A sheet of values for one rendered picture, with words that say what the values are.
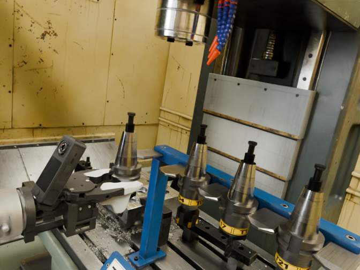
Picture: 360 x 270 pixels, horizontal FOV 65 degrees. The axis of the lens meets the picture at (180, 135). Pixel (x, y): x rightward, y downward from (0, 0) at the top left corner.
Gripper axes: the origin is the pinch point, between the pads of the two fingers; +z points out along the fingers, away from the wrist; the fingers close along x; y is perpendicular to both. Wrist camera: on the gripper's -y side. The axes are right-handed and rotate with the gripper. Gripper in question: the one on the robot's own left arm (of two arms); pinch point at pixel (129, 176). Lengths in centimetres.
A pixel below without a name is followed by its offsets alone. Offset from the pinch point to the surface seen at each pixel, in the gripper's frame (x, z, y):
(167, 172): 4.5, 6.1, -1.7
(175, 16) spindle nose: -16.9, 20.9, -34.8
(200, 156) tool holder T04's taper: 10.8, 8.1, -7.1
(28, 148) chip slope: -119, 15, 36
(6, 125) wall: -121, 5, 22
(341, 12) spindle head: 11, 55, -43
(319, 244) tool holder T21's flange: 34.4, 7.9, -2.9
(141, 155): -5.8, 6.9, -1.7
